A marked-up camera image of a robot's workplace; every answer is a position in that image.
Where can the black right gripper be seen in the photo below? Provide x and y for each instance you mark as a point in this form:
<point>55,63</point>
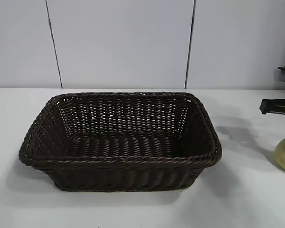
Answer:
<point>280,108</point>

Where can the pale yellow egg yolk pastry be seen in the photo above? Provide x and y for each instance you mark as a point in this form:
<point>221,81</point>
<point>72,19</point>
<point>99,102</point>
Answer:
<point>283,162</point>

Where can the dark brown woven basket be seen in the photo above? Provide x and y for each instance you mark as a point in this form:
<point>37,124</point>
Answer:
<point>133,164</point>

